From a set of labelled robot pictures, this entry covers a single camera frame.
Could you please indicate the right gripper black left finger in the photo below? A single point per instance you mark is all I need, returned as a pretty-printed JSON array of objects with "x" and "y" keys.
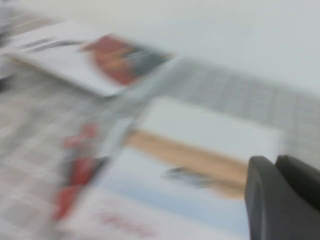
[{"x": 270, "y": 205}]

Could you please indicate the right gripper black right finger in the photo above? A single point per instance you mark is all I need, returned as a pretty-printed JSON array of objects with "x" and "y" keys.
[{"x": 302, "y": 175}]

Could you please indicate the brochure with orange robot arm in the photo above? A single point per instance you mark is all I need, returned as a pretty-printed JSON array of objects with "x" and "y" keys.
[{"x": 62, "y": 65}]

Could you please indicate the red and black marker pen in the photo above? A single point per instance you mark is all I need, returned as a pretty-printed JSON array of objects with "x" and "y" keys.
[{"x": 66, "y": 202}]

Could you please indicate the booklet with desert picture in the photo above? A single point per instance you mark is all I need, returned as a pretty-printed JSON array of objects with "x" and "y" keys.
[{"x": 187, "y": 117}]

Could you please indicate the white marker with black cap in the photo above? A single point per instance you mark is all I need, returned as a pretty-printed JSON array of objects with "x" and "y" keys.
[{"x": 102, "y": 167}]

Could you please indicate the grey checked tablecloth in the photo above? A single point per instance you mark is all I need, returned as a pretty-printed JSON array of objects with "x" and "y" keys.
[{"x": 37, "y": 125}]

